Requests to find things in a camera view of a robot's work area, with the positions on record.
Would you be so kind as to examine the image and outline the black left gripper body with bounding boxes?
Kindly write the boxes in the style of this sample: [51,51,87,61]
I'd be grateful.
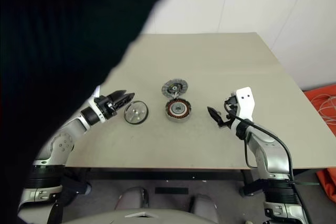
[94,94,119,118]

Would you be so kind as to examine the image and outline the copper wound motor stator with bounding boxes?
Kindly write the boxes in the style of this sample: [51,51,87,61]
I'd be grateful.
[164,97,193,123]

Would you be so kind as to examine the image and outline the black floor tape strip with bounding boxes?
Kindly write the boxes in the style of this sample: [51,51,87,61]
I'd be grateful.
[154,187,189,195]

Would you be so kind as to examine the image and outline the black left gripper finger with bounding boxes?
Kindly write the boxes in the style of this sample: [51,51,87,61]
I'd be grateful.
[109,90,128,102]
[114,92,136,111]

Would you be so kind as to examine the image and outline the grey round gear disc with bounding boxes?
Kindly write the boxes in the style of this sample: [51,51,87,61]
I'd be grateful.
[161,78,189,99]

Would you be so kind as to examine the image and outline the black silver spoked wheel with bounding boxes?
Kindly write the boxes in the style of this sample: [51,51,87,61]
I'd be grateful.
[123,100,150,125]

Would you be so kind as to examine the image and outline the black blurred foreground shape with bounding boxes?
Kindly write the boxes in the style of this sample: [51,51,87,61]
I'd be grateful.
[0,0,182,224]

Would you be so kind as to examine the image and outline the silver robot torso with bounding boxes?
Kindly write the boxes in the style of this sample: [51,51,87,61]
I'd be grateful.
[54,207,200,224]

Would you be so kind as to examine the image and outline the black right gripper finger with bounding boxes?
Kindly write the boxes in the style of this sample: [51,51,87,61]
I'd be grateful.
[207,106,224,127]
[223,98,236,112]

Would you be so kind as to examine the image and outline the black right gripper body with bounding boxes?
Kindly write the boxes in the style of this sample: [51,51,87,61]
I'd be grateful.
[218,110,238,130]

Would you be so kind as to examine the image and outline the black metal table frame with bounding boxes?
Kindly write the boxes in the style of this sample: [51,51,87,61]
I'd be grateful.
[61,167,257,198]

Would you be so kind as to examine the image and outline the white tangled cord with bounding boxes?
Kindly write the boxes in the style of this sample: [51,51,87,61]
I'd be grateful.
[309,87,336,125]

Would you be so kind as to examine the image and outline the orange fabric bag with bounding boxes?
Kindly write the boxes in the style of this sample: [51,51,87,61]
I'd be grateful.
[316,167,336,200]
[303,83,336,130]

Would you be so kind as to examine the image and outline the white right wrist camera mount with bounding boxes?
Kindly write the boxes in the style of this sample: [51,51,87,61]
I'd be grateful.
[228,86,257,131]

